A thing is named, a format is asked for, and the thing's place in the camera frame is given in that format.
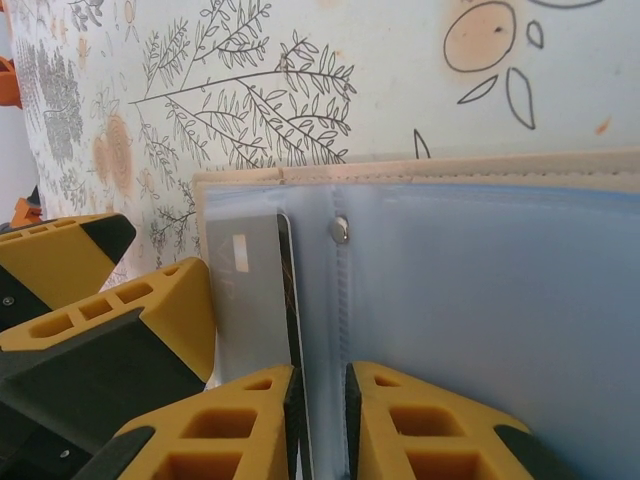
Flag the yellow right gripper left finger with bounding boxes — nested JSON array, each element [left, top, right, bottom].
[[87, 363, 302, 480]]

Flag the grey VIP credit card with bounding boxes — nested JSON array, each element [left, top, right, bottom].
[[206, 213, 296, 389]]

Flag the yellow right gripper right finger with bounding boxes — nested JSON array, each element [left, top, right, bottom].
[[343, 362, 571, 480]]

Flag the orange grey jointed robot sticker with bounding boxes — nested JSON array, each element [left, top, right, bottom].
[[12, 184, 46, 229]]

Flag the dark credit card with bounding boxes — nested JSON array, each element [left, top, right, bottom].
[[276, 213, 317, 480]]

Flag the floral printed tablecloth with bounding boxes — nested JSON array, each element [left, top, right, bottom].
[[2, 0, 640, 301]]

